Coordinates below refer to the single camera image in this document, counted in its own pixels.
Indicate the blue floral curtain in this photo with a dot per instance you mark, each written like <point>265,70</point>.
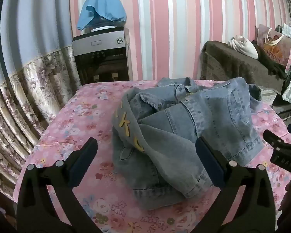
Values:
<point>38,77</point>

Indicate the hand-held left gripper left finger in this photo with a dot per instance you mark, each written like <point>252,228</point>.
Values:
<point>83,161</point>

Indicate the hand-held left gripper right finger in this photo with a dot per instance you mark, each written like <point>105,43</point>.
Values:
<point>208,161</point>

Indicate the water bottle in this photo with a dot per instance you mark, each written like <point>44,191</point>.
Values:
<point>104,25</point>

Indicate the blue denim jacket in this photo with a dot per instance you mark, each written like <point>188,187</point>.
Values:
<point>174,136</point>

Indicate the white cloth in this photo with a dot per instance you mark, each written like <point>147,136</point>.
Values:
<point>243,46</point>

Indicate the printed paper shopping bag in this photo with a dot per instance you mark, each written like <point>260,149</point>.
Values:
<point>275,45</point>

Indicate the blue cloth cover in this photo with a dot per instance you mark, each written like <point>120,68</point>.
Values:
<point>104,4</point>

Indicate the silver black water dispenser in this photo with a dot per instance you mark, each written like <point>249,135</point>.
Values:
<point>99,51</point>

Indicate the pink floral sheet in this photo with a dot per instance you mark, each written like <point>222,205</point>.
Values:
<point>87,116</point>

